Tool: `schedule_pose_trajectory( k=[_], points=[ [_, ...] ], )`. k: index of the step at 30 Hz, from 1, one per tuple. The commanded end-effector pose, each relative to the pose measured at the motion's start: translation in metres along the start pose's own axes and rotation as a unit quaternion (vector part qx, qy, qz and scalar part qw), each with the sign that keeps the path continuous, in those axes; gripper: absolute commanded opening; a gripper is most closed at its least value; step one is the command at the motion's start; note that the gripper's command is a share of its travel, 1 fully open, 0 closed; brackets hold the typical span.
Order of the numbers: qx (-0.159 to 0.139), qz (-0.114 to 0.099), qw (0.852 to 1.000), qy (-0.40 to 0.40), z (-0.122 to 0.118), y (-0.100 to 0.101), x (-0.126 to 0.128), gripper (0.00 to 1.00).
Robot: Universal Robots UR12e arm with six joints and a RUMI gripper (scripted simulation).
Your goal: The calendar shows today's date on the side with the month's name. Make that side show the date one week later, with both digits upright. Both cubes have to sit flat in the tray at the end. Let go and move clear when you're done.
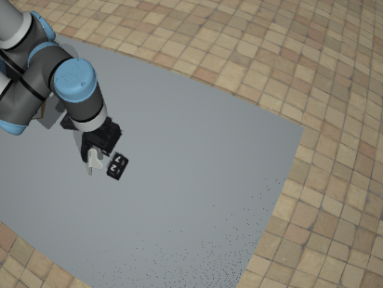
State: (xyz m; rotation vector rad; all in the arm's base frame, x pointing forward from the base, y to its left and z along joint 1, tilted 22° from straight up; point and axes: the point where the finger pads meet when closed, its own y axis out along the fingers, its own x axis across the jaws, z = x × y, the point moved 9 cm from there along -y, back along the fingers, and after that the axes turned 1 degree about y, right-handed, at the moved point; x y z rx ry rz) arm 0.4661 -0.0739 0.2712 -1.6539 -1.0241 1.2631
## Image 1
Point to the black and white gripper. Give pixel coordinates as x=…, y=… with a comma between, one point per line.
x=97, y=138

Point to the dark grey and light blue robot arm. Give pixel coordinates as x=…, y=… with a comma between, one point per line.
x=24, y=87

